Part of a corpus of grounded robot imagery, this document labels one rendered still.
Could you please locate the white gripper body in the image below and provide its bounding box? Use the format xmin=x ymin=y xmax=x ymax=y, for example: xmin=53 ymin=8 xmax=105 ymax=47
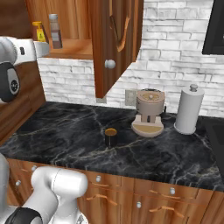
xmin=32 ymin=40 xmax=51 ymax=59

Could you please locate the yellow honey bottle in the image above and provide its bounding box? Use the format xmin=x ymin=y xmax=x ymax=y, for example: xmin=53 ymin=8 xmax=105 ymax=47
xmin=31 ymin=20 xmax=49 ymax=44

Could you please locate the brown cinnamon bottle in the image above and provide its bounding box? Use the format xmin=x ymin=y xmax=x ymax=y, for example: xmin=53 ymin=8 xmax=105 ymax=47
xmin=48 ymin=13 xmax=64 ymax=50

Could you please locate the tall wooden cabinet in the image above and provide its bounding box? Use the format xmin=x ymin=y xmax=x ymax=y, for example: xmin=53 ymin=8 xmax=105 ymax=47
xmin=0 ymin=0 xmax=47 ymax=147

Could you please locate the dark mug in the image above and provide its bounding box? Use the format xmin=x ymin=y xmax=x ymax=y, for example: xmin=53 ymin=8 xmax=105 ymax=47
xmin=103 ymin=127 xmax=119 ymax=148

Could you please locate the silver cupboard door knob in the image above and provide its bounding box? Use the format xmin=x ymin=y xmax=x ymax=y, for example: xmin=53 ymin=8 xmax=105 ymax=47
xmin=104 ymin=59 xmax=117 ymax=70

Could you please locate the wooden drawer front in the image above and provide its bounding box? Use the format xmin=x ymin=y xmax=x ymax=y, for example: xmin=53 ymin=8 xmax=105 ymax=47
xmin=82 ymin=170 xmax=123 ymax=191
xmin=133 ymin=177 xmax=216 ymax=207
xmin=6 ymin=157 xmax=60 ymax=179

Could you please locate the beige coffee machine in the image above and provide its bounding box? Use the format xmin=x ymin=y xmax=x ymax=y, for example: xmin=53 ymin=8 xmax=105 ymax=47
xmin=130 ymin=88 xmax=167 ymax=138

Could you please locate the wooden base cupboard door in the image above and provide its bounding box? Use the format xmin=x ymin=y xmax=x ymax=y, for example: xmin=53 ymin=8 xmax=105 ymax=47
xmin=4 ymin=171 xmax=37 ymax=208
xmin=76 ymin=186 xmax=136 ymax=224
xmin=132 ymin=193 xmax=207 ymax=224

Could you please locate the white paper towel roll holder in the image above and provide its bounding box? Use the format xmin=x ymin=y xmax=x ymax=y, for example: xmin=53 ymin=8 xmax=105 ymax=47
xmin=173 ymin=83 xmax=206 ymax=136

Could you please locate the black extractor hood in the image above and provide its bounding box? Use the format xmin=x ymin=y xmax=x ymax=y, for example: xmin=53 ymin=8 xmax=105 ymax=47
xmin=201 ymin=0 xmax=224 ymax=56

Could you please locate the black hob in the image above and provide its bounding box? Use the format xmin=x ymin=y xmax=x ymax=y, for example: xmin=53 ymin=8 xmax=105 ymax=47
xmin=203 ymin=117 xmax=224 ymax=183

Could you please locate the wooden wall cupboard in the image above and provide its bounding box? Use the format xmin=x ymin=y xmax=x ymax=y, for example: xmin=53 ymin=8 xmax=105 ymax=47
xmin=24 ymin=0 xmax=95 ymax=61

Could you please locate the wooden wall cupboard door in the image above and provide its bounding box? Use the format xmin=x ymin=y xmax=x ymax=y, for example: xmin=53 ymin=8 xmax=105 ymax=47
xmin=87 ymin=0 xmax=144 ymax=100

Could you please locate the grey wall socket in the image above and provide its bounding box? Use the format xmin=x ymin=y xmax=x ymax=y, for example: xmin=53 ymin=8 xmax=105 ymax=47
xmin=124 ymin=88 xmax=138 ymax=107
xmin=95 ymin=97 xmax=108 ymax=105

